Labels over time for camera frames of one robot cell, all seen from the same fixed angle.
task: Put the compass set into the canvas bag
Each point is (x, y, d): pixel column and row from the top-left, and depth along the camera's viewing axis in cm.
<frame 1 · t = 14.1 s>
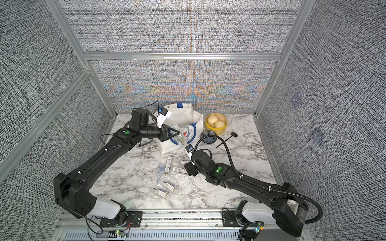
left hand: (179, 131, 72), fingers closed
right hand: (190, 156, 80), fingers open
white Doraemon canvas bag: (191, 123, 88), point 21 cm above the table
yellow bowl: (209, 126, 107), point 5 cm above the table
beige bun left: (212, 119, 110), point 7 cm above the table
beige bun right: (219, 124, 108), point 6 cm above the table
blue patterned ceramic bowl: (208, 139, 104), point 2 cm above the table
black spoon: (234, 134, 108), on the table
green label compass case: (180, 138, 75), point 27 cm above the table
compass case white label middle: (179, 169, 89), point 3 cm above the table
upright compass case white label: (167, 167, 92), point 2 cm above the table
blue compass clear case: (161, 171, 91), on the table
gold label compass case upper: (169, 187, 83), point 2 cm above the table
gold label compass case lower: (162, 193, 81), point 2 cm above the table

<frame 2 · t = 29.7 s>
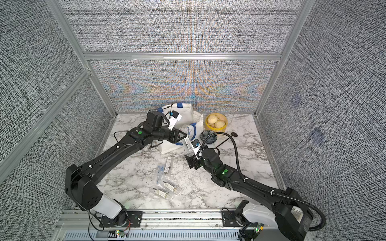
left hand: (187, 134, 75), fingers closed
right hand: (191, 147, 78), fingers open
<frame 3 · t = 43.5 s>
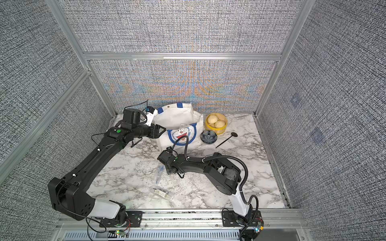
left hand: (163, 126, 78), fingers open
right hand: (171, 163, 91), fingers open
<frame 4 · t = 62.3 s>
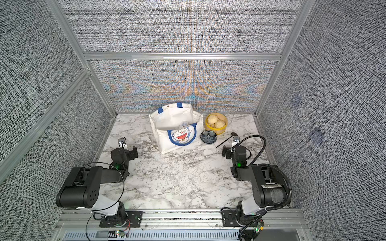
left hand: (128, 145, 93), fingers open
right hand: (232, 141, 93), fingers open
